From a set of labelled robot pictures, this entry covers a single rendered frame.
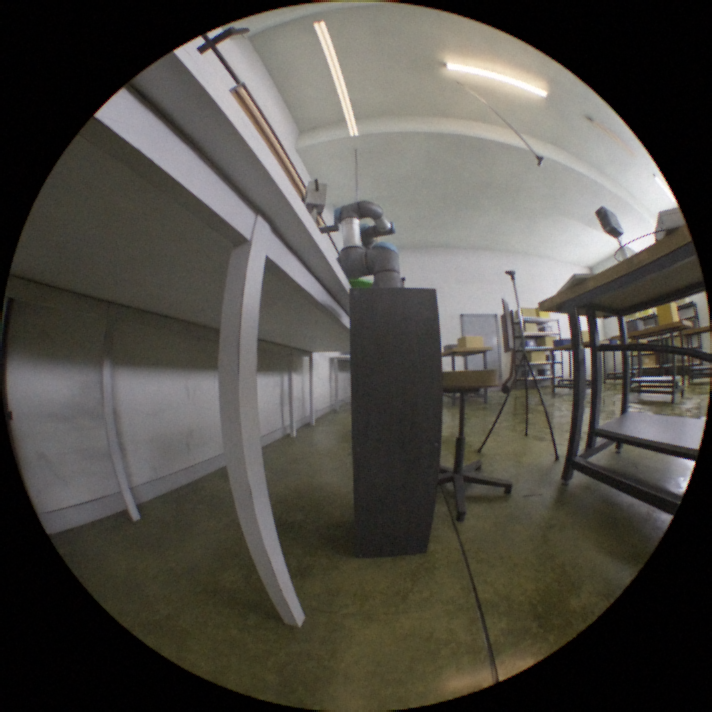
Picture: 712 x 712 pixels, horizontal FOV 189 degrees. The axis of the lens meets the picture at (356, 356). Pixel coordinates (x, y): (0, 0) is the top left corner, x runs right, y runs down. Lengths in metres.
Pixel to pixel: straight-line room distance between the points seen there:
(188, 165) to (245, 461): 0.36
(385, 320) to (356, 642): 0.83
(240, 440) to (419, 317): 0.49
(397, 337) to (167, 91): 0.62
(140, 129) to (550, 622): 1.05
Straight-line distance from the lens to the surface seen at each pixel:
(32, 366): 1.10
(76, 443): 1.14
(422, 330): 0.57
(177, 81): 0.30
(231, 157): 0.32
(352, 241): 0.80
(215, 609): 0.76
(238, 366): 0.28
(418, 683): 0.64
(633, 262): 1.05
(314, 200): 0.67
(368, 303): 0.57
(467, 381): 0.90
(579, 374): 1.19
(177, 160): 0.29
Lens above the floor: 0.63
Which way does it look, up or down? 4 degrees up
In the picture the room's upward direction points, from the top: 1 degrees counter-clockwise
